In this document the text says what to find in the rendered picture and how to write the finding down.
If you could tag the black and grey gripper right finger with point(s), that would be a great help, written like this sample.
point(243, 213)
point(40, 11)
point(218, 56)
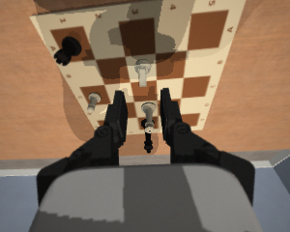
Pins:
point(191, 148)

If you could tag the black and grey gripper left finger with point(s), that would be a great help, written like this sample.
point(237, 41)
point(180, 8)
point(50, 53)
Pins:
point(100, 150)

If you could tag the black chess king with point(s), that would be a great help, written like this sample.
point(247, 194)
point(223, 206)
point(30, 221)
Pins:
point(148, 142)

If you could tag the brown and cream chessboard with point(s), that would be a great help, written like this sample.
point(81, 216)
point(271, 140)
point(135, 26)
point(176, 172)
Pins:
point(185, 41)

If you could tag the black chess rook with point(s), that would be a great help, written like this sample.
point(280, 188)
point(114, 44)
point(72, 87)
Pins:
point(71, 47)

